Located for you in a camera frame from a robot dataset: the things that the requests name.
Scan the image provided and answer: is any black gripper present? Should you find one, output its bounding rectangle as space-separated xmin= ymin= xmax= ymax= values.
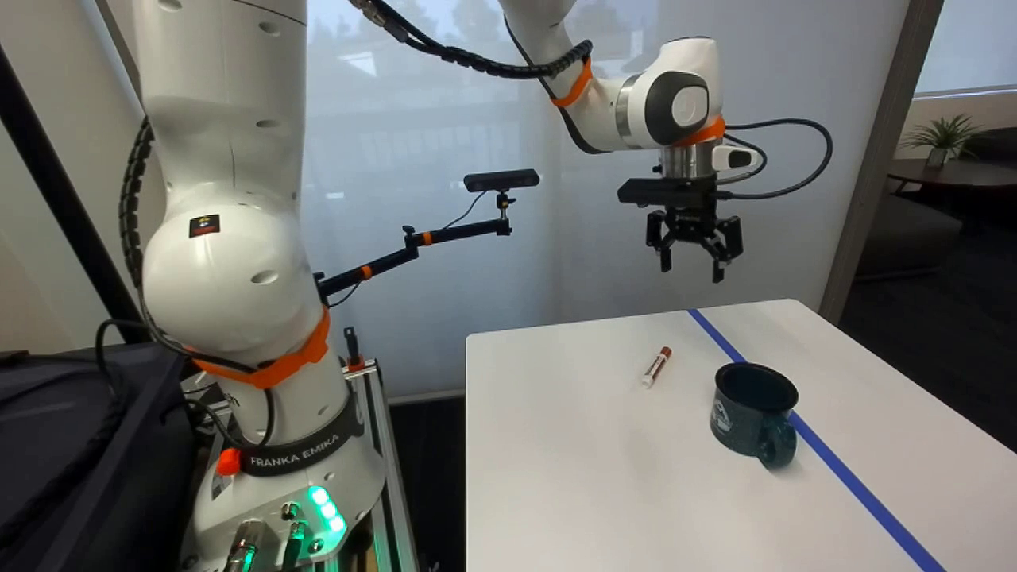
xmin=644 ymin=197 xmax=748 ymax=285

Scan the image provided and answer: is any white orange marker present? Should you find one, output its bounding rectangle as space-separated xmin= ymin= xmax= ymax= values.
xmin=640 ymin=342 xmax=678 ymax=389

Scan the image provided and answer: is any dark teal mug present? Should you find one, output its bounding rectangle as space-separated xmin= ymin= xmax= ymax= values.
xmin=705 ymin=360 xmax=804 ymax=470

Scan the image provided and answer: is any grey slanted pillar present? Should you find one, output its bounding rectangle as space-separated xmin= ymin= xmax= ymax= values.
xmin=817 ymin=0 xmax=948 ymax=324

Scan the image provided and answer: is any long blue tape line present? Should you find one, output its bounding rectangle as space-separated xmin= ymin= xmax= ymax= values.
xmin=687 ymin=306 xmax=948 ymax=572

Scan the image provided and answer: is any potted green plant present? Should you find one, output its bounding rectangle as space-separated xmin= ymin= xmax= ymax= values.
xmin=913 ymin=110 xmax=977 ymax=178

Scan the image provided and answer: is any dark lounge furniture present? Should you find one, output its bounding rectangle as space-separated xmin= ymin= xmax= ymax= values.
xmin=886 ymin=125 xmax=1017 ymax=232

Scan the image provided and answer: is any black slanted pole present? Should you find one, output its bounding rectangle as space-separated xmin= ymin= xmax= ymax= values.
xmin=0 ymin=40 xmax=153 ymax=349

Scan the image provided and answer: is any black cart cover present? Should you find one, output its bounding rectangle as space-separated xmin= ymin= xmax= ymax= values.
xmin=0 ymin=340 xmax=210 ymax=572

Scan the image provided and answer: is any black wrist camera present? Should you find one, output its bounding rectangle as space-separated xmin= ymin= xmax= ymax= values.
xmin=613 ymin=174 xmax=725 ymax=210

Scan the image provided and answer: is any white wrist cable adapter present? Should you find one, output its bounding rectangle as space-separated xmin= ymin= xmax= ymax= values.
xmin=716 ymin=138 xmax=768 ymax=178

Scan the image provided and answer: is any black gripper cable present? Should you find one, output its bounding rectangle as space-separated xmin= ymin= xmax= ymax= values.
xmin=716 ymin=115 xmax=837 ymax=207

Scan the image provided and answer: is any black stereo camera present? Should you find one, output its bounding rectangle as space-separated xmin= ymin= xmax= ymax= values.
xmin=460 ymin=165 xmax=543 ymax=197

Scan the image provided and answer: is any black orange camera mount arm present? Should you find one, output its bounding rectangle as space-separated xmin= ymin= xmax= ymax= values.
xmin=316 ymin=189 xmax=517 ymax=302

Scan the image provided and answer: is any aluminium frame rail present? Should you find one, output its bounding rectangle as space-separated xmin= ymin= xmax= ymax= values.
xmin=339 ymin=328 xmax=423 ymax=572

